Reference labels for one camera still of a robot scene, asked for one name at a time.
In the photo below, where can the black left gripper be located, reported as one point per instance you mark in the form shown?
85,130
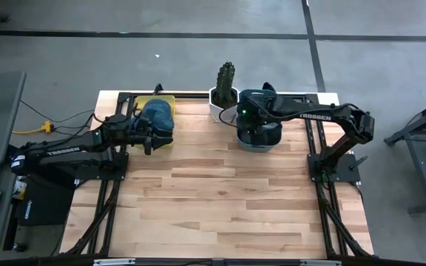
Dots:
128,136

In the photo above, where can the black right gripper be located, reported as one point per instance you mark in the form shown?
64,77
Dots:
253,133

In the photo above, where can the dark blue jeans garment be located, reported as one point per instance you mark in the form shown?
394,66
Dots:
159,111

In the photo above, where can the yellow plastic bin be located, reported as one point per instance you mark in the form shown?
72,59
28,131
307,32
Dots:
146,98

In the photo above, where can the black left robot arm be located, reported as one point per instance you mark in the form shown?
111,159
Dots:
61,153

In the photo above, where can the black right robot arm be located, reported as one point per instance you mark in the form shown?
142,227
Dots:
314,111

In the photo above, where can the teal plastic bin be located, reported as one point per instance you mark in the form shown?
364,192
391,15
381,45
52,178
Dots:
253,148

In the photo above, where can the white hexagonal plant pot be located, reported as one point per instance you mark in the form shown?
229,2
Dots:
214,111

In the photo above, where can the green cactus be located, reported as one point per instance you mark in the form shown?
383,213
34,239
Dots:
225,81

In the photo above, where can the black Trossen case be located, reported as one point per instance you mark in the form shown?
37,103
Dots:
46,207

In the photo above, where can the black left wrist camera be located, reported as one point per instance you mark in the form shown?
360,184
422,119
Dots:
118,120

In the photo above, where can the black aluminium rig frame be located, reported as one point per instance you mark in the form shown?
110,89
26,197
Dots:
312,144

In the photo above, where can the silver frame bracket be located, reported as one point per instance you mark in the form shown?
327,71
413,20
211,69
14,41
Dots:
113,262
320,263

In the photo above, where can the black metal stand frame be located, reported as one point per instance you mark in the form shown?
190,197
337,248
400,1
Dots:
424,173

